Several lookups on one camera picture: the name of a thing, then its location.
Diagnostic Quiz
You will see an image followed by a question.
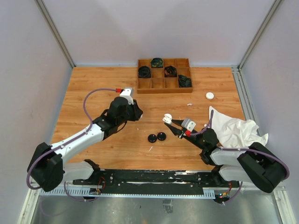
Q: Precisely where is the green coiled strap top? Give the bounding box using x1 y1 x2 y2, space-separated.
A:
150 57 164 69

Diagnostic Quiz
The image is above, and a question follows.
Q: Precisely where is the purple cable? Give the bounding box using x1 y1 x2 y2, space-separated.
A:
26 88 121 202
185 109 290 206

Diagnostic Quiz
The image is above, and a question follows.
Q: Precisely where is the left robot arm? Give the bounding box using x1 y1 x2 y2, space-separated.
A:
26 97 143 192

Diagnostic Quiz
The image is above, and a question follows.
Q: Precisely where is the wooden compartment tray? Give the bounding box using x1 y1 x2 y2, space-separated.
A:
136 57 193 94

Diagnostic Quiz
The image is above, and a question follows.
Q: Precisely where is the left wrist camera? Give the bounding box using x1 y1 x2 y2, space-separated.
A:
120 87 134 105

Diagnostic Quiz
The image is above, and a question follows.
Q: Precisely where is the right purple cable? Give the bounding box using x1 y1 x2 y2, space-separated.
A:
185 109 290 206

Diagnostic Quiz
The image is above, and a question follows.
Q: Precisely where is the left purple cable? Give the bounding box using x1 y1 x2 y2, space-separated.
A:
26 88 121 202

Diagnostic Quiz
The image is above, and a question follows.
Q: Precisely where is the black coiled strap left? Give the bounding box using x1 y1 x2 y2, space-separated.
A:
137 65 152 79

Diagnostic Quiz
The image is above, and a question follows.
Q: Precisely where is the dark green coiled strap right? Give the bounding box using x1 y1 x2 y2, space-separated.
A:
178 74 192 88

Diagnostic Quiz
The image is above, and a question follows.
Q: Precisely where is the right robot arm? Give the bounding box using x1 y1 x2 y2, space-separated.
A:
163 117 290 193

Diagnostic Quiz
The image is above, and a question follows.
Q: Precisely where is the crumpled white cloth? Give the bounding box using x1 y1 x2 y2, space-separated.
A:
209 106 269 148

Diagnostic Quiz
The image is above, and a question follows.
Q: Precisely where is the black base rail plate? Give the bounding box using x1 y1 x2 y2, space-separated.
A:
72 169 239 196

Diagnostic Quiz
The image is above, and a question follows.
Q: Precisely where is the black orange coiled strap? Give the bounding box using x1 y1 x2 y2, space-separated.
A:
164 65 177 78

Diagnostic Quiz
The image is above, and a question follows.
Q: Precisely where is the white charging case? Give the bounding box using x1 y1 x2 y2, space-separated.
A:
206 92 214 100
163 113 172 125

